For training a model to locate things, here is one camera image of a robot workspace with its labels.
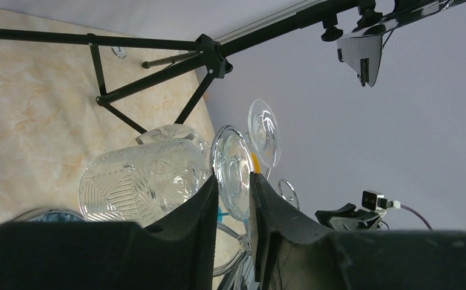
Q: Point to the black music stand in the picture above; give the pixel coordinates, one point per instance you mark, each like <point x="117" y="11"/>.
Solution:
<point x="359" y="31"/>

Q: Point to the orange wine glass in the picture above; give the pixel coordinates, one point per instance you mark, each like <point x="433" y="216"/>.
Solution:
<point x="256" y="163"/>

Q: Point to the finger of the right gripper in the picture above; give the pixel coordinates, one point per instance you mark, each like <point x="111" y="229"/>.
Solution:
<point x="349" y="218"/>

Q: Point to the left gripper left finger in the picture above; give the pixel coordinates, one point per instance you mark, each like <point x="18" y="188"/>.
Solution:
<point x="175" y="252"/>

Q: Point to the chrome wine glass rack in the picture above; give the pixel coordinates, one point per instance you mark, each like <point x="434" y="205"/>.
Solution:
<point x="234" y="263"/>

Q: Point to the blue wine glass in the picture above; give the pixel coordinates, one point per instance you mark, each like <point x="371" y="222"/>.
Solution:
<point x="221" y="214"/>

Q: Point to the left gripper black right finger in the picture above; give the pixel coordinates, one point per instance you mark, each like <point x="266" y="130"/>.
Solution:
<point x="293" y="251"/>

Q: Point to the aluminium frame bar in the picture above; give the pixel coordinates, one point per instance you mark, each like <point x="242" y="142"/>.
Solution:
<point x="266" y="21"/>

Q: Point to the clear glass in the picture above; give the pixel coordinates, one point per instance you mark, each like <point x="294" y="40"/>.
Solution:
<point x="165" y="168"/>
<point x="262" y="135"/>

